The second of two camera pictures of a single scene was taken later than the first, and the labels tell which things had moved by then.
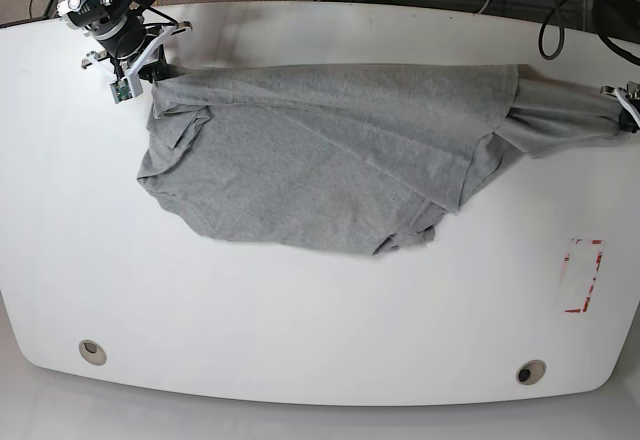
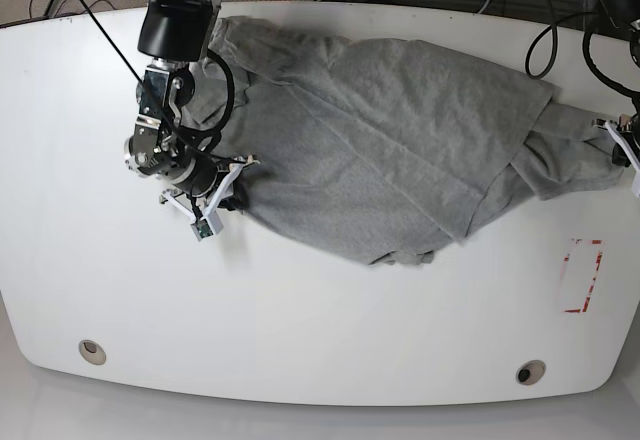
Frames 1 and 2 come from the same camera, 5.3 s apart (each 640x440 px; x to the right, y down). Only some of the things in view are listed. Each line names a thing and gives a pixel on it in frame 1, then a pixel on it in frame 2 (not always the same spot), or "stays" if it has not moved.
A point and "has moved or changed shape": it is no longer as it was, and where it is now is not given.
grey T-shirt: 353,158 has moved or changed shape
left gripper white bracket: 143,67 to 238,200
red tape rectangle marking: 584,306 stays
